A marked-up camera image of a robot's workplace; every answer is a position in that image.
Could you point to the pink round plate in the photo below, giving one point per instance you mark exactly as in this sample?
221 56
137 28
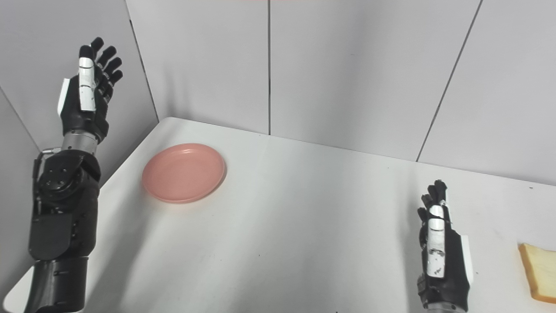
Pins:
183 173

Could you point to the slice of white bread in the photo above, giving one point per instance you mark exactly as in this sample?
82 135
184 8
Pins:
541 271

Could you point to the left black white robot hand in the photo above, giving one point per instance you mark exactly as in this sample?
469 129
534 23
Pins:
84 104

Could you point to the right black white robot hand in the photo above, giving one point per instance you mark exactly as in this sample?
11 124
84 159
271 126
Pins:
443 261

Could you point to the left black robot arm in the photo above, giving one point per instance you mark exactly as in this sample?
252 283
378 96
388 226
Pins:
61 226

